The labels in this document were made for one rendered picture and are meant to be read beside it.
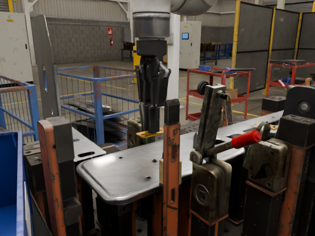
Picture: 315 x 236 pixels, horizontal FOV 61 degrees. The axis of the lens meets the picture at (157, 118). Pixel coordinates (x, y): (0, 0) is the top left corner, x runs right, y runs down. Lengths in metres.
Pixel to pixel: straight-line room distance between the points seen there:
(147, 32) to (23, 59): 8.15
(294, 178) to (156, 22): 0.50
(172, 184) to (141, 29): 0.35
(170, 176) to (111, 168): 0.20
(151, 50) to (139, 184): 0.31
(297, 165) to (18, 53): 8.33
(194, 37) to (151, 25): 10.68
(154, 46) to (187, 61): 10.80
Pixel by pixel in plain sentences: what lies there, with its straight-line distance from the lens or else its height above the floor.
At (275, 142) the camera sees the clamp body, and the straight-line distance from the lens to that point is 0.68.
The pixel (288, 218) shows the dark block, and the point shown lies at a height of 0.86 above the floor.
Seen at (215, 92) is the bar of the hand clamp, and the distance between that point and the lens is 0.51.
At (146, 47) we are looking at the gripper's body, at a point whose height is 1.28.
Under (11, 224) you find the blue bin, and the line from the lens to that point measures 0.48.
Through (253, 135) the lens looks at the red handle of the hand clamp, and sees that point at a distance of 0.48.
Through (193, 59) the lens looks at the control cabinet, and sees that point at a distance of 11.35.
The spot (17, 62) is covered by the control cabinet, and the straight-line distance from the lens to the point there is 8.67.
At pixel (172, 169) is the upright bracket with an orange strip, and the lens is 0.51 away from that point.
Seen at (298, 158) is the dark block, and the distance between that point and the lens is 0.72.
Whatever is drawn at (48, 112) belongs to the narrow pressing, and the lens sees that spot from 0.56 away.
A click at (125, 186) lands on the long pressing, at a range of 0.59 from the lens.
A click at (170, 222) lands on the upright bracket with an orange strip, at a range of 0.57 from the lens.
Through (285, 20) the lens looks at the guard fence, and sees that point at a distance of 7.72.
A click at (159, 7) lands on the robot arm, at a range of 0.64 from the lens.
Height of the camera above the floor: 1.30
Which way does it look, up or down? 17 degrees down
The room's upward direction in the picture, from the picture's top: straight up
